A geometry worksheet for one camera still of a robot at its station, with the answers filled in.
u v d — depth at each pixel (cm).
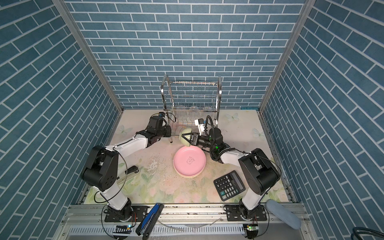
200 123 77
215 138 65
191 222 72
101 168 47
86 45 85
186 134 80
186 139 79
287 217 71
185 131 80
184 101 120
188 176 84
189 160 91
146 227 69
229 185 81
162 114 84
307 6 71
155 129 72
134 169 85
